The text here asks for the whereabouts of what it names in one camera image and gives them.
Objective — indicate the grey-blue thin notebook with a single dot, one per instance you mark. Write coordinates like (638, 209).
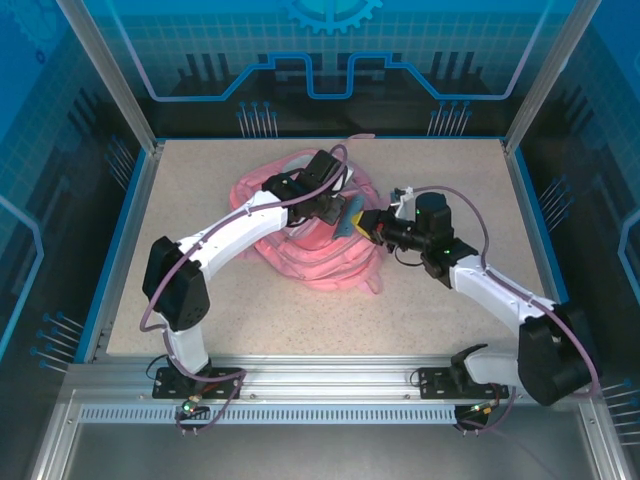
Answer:
(347, 225)

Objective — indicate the pink backpack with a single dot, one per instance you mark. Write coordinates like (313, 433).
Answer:
(320, 260)

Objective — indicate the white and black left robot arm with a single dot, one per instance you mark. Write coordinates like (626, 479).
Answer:
(235, 235)

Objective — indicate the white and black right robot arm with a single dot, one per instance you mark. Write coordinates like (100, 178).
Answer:
(495, 290)

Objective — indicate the aluminium cross beam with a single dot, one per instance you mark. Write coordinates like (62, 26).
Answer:
(325, 380)

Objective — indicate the blue printed rear panel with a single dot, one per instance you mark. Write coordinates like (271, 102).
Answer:
(200, 30)

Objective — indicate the blue printed side panel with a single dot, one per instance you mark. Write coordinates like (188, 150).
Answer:
(30, 150)
(610, 150)

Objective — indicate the aluminium table side rail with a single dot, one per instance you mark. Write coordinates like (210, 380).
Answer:
(127, 250)
(526, 200)

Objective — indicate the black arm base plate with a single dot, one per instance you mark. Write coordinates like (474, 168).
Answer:
(231, 372)
(435, 392)

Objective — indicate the aluminium frame post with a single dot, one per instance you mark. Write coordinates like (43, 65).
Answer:
(545, 70)
(114, 70)

